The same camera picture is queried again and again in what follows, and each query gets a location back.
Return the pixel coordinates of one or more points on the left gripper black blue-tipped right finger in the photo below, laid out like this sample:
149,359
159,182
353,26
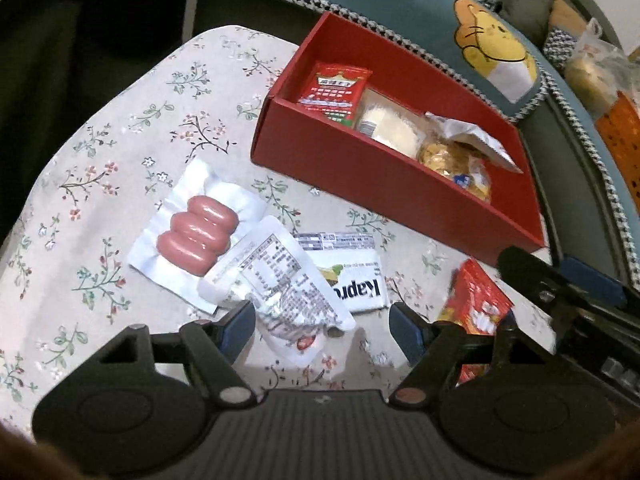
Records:
530,276

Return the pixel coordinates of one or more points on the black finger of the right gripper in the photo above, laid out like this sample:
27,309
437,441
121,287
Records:
595,284

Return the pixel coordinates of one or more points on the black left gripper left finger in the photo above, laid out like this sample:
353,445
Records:
211,348

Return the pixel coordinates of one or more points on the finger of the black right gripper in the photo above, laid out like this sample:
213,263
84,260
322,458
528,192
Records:
432,350

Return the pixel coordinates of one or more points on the red Trolli gummy packet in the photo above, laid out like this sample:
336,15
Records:
475,302

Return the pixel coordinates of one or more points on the white printed packet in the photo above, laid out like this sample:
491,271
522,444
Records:
295,305

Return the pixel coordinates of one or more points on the white Kaper snack packet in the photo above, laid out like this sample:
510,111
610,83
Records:
351,265

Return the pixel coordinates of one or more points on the clear bag yellow snacks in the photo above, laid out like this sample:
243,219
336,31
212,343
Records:
459,165

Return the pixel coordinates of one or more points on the pink sausages white pack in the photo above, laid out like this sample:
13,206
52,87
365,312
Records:
200,220

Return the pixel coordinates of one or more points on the long silver white packet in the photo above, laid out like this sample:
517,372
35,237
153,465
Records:
468,134

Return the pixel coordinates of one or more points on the clear rice cracker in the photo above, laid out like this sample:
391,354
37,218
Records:
387,122

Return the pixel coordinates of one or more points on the red crown snack packet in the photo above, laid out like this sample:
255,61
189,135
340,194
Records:
334,91

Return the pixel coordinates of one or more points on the floral white tablecloth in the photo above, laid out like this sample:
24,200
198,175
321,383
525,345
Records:
66,288

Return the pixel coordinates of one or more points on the orange plastic basket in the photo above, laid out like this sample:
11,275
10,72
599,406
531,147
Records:
619,129

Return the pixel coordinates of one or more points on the red cardboard box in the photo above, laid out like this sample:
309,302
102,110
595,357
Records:
310,148

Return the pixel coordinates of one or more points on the clear plastic bag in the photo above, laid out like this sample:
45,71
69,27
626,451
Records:
596,71

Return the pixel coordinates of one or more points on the teal lion sofa cover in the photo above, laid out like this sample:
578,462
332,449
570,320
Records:
467,41

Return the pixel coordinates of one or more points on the dark green sofa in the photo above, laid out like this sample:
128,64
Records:
581,214

